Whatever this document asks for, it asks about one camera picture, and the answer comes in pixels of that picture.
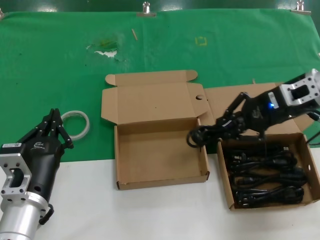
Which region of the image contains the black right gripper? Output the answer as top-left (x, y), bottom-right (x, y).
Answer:
top-left (216, 87), bottom-right (291, 140)

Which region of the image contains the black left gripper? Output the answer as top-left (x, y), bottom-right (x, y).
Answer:
top-left (18, 107), bottom-right (75, 201)

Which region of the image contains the black power cable bundle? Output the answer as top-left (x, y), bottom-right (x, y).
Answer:
top-left (231, 167), bottom-right (309, 188)
top-left (226, 146), bottom-right (299, 171)
top-left (233, 186), bottom-right (305, 208)
top-left (186, 124), bottom-right (226, 149)

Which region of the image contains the open cardboard box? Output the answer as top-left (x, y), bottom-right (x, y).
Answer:
top-left (203, 81), bottom-right (316, 212)
top-left (101, 69), bottom-right (211, 191)

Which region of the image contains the clear adhesive tape roll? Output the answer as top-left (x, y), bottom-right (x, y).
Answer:
top-left (60, 109), bottom-right (90, 141)

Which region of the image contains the green table cloth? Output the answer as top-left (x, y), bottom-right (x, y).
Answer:
top-left (0, 7), bottom-right (320, 164)

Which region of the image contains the metal binder clip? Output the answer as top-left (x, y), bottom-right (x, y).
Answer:
top-left (291, 0), bottom-right (312, 15)
top-left (136, 1), bottom-right (157, 18)

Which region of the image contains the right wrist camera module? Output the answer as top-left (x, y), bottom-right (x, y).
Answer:
top-left (266, 91), bottom-right (282, 111)

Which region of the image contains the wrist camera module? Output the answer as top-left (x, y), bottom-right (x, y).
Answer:
top-left (266, 91), bottom-right (282, 111)
top-left (0, 141), bottom-right (24, 155)

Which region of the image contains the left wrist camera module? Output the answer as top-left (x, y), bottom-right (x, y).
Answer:
top-left (0, 141), bottom-right (24, 155)

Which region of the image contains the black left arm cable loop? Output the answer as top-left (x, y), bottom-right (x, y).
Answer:
top-left (39, 203), bottom-right (55, 225)

